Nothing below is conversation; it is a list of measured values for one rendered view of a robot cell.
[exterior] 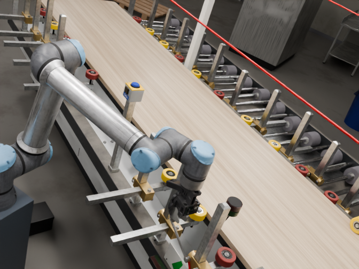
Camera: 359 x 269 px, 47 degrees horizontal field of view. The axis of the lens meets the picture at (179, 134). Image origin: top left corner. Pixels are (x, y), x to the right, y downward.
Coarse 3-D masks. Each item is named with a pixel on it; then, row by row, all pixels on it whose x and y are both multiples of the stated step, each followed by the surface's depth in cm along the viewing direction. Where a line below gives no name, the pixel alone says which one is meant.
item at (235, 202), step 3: (231, 198) 153; (234, 198) 153; (237, 198) 154; (231, 201) 151; (234, 201) 152; (237, 201) 152; (240, 201) 153; (231, 204) 150; (234, 204) 150; (237, 204) 151; (240, 204) 151; (228, 216) 156; (225, 219) 153
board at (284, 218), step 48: (96, 0) 384; (96, 48) 296; (144, 48) 322; (144, 96) 257; (192, 96) 276; (240, 144) 242; (240, 192) 204; (288, 192) 216; (240, 240) 176; (288, 240) 185; (336, 240) 194
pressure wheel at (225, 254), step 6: (216, 252) 167; (222, 252) 166; (228, 252) 168; (234, 252) 168; (216, 258) 166; (222, 258) 164; (228, 258) 165; (234, 258) 165; (222, 264) 164; (228, 264) 164
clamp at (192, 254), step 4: (192, 252) 167; (192, 256) 165; (192, 260) 165; (196, 260) 164; (192, 264) 165; (196, 264) 163; (200, 264) 163; (204, 264) 163; (208, 264) 164; (192, 268) 165; (200, 268) 161; (204, 268) 161; (208, 268) 162; (212, 268) 163
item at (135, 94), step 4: (128, 84) 194; (140, 84) 197; (124, 88) 196; (132, 88) 192; (136, 88) 193; (140, 88) 194; (128, 92) 193; (132, 92) 192; (136, 92) 193; (140, 92) 194; (128, 96) 194; (132, 96) 193; (136, 96) 194; (140, 96) 196; (128, 100) 194; (132, 100) 195; (136, 100) 196; (140, 100) 197
